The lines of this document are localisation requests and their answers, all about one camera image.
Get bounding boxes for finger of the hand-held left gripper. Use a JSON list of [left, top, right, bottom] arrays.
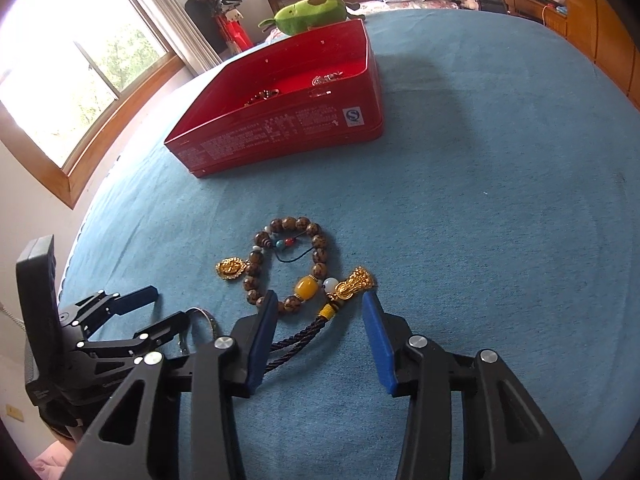
[[60, 285, 160, 338], [77, 310, 192, 361]]

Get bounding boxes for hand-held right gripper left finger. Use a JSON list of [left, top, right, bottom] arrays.
[[62, 290, 279, 480]]

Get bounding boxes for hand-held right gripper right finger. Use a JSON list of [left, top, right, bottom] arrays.
[[362, 292, 583, 480]]

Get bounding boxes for wide silver bangle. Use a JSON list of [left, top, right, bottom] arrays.
[[179, 307, 220, 357]]

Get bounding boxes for dark braided cord gold charm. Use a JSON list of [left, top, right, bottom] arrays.
[[260, 265, 376, 376]]

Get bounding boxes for gold pendant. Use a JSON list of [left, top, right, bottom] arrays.
[[216, 256, 248, 283]]

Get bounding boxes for brown bead bracelet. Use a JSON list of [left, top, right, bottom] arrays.
[[242, 216, 333, 317]]

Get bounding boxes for red tin box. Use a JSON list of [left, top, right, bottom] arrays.
[[163, 19, 386, 179]]

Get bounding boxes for multicolour bead bracelet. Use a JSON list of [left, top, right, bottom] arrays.
[[244, 88, 281, 107]]

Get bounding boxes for blue cloth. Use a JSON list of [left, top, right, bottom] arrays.
[[60, 7, 640, 480]]

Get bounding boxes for white curtain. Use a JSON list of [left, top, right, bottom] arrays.
[[127, 0, 223, 77]]

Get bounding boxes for red bag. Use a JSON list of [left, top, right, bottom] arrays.
[[220, 12, 254, 53]]

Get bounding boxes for coat rack with dark clothes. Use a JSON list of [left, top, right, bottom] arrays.
[[184, 0, 246, 56]]

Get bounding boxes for green avocado plush toy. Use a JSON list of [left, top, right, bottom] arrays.
[[258, 0, 361, 37]]

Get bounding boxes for pink floral bedding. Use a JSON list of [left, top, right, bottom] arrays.
[[265, 0, 458, 43]]

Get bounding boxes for wooden desk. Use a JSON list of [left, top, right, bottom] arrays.
[[502, 0, 568, 38]]

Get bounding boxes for wooden wardrobe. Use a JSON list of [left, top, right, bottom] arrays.
[[560, 0, 640, 111]]

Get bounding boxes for white cable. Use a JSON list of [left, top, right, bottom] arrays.
[[0, 302, 25, 332]]

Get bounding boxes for large wooden frame window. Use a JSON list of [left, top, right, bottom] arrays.
[[0, 0, 183, 211]]

